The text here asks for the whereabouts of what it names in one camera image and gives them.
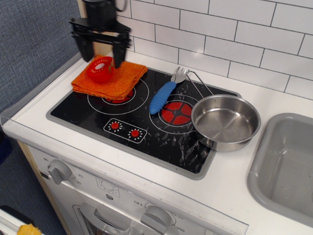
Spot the grey left oven knob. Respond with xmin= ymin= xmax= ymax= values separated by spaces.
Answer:
xmin=47 ymin=160 xmax=72 ymax=185

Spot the blue handled spork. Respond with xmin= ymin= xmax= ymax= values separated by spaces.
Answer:
xmin=149 ymin=67 xmax=189 ymax=115

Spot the grey toy sink basin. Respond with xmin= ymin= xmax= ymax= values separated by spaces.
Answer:
xmin=247 ymin=113 xmax=313 ymax=227

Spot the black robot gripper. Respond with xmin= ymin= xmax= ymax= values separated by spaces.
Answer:
xmin=69 ymin=1 xmax=131 ymax=68

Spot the black toy stovetop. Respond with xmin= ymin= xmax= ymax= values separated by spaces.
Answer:
xmin=46 ymin=69 xmax=237 ymax=180

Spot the grey oven knob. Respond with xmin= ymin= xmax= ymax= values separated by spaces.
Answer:
xmin=47 ymin=160 xmax=72 ymax=185
xmin=140 ymin=206 xmax=172 ymax=235

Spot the red toy tomato half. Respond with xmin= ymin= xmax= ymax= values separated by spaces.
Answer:
xmin=87 ymin=57 xmax=114 ymax=83

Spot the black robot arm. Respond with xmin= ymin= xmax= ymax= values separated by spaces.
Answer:
xmin=69 ymin=0 xmax=131 ymax=69

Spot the yellow cloth at corner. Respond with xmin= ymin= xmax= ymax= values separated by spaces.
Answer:
xmin=17 ymin=224 xmax=42 ymax=235

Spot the grey right oven knob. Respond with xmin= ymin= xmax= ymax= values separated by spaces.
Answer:
xmin=140 ymin=206 xmax=172 ymax=235

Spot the light wooden side post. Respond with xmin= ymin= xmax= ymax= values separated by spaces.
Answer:
xmin=77 ymin=0 xmax=118 ymax=59

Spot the orange knitted cloth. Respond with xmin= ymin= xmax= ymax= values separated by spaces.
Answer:
xmin=71 ymin=55 xmax=148 ymax=100

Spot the white toy oven front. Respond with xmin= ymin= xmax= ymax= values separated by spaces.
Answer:
xmin=29 ymin=147 xmax=248 ymax=235

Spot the silver metal pot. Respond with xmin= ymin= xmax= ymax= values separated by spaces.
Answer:
xmin=186 ymin=70 xmax=262 ymax=153

